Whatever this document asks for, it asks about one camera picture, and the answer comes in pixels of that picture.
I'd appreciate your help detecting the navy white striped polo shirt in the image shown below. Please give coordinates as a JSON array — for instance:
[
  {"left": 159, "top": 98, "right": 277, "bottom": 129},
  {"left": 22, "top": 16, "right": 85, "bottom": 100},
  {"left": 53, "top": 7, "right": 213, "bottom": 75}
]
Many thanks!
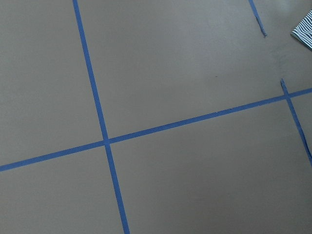
[{"left": 291, "top": 10, "right": 312, "bottom": 51}]

